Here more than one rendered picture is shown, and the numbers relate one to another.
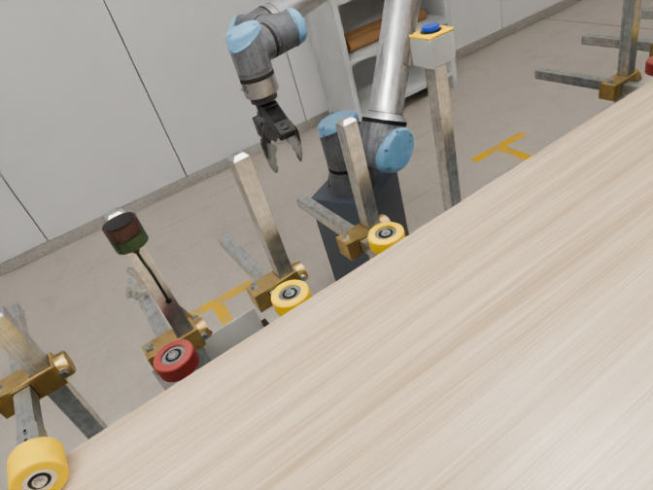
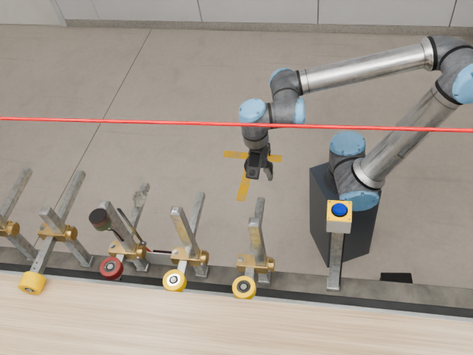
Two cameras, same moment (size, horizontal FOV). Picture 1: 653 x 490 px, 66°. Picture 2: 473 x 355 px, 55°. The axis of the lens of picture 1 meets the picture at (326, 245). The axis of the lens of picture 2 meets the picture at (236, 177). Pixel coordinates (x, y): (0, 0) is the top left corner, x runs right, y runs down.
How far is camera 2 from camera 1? 109 cm
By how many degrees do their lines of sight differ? 34
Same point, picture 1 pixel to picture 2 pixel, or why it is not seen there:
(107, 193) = (253, 9)
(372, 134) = (348, 180)
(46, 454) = (33, 284)
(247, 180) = (176, 222)
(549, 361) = not seen: outside the picture
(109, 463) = (55, 299)
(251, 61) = (246, 130)
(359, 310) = (184, 322)
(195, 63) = not seen: outside the picture
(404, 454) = not seen: outside the picture
